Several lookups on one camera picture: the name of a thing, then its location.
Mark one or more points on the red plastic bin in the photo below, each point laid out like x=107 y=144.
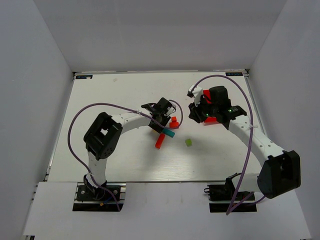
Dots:
x=206 y=108

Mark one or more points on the long red wood block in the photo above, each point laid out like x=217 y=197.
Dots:
x=160 y=141

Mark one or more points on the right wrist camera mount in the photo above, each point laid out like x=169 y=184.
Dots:
x=195 y=92

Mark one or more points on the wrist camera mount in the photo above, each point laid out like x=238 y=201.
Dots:
x=195 y=92
x=172 y=109

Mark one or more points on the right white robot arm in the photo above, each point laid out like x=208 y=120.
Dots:
x=280 y=169

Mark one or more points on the small green wood cube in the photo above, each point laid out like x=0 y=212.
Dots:
x=188 y=142

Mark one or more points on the right blue corner label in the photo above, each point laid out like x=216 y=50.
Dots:
x=233 y=74

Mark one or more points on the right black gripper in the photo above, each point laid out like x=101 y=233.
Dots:
x=195 y=113

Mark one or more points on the short red wood block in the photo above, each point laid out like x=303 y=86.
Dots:
x=174 y=125

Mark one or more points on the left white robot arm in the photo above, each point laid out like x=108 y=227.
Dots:
x=103 y=135

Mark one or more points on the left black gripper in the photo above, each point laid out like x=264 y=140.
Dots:
x=157 y=120

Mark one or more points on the left blue corner label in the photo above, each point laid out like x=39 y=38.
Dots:
x=83 y=76

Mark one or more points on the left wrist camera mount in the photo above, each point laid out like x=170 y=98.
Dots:
x=172 y=109

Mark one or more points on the teal long wood block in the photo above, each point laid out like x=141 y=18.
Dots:
x=168 y=132

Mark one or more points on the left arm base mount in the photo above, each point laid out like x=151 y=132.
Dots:
x=102 y=201

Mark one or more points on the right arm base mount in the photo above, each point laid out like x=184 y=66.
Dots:
x=220 y=196

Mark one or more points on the blue corner label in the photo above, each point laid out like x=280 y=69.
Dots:
x=233 y=74
x=83 y=76

